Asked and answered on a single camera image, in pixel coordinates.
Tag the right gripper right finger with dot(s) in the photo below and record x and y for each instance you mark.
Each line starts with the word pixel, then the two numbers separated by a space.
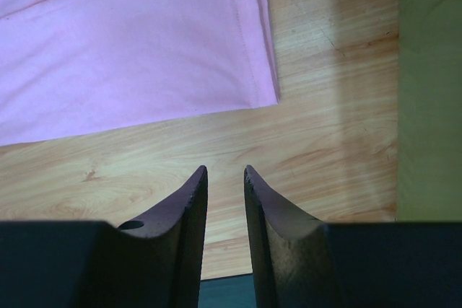
pixel 291 260

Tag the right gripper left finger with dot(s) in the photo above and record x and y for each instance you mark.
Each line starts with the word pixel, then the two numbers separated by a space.
pixel 153 259

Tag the pink t-shirt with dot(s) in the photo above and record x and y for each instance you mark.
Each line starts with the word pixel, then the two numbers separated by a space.
pixel 73 67

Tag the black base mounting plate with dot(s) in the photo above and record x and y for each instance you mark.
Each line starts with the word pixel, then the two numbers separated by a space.
pixel 231 291

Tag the olive green plastic bin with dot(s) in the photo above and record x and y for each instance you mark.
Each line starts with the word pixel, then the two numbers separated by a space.
pixel 429 110

